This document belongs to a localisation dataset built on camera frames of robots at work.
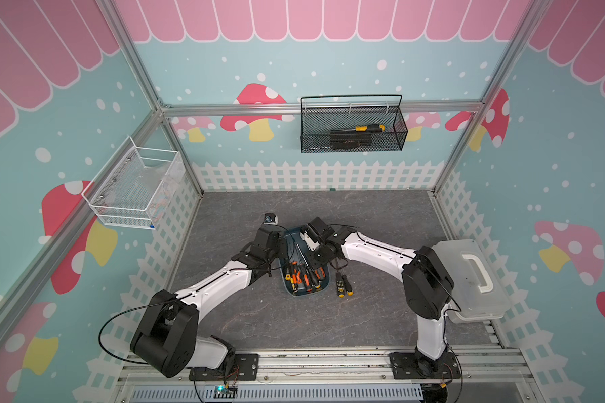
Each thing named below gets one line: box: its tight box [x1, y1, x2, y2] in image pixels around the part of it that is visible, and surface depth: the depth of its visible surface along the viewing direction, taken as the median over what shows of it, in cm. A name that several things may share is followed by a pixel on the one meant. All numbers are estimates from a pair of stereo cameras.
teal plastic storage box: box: [279, 226, 331, 297], surface depth 91 cm
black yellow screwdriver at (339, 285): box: [336, 272, 346, 299], surface depth 91 cm
